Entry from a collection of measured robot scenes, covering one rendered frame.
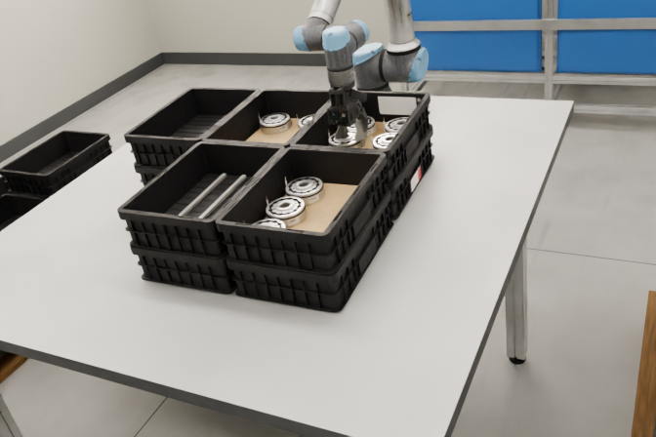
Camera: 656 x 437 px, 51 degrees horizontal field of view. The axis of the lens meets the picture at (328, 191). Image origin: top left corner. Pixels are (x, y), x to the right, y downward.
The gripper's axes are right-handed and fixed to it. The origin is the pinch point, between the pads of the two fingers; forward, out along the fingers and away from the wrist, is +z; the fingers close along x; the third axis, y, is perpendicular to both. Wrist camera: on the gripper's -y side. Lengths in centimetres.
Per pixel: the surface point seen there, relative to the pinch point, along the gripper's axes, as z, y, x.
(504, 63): 48, -190, -13
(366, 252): 9.8, 38.8, 21.8
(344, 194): 2.0, 26.1, 9.8
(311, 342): 15, 68, 22
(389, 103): -4.4, -18.6, 3.6
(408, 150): 0.0, 2.1, 18.5
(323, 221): 2.0, 39.7, 11.1
